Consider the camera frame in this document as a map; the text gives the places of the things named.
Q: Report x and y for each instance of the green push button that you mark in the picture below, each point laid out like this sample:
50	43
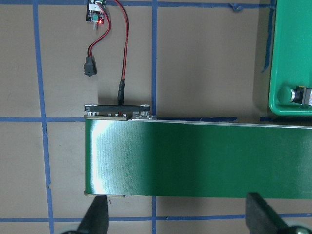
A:
299	95

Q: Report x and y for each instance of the green conveyor belt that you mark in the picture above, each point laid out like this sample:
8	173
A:
129	152

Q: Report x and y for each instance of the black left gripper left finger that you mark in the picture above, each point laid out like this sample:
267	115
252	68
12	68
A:
96	219

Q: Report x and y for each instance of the small green circuit board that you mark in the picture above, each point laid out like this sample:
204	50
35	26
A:
95	12

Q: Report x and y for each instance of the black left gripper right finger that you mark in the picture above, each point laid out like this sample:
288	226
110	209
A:
261	218

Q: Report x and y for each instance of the green plastic tray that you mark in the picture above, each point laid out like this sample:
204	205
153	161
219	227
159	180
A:
292	57

